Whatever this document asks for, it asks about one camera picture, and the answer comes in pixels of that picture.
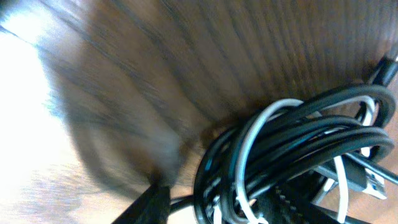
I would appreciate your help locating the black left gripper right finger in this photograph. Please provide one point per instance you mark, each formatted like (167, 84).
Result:
(282, 205)

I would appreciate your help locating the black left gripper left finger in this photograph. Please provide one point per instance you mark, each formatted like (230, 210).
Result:
(151, 207)

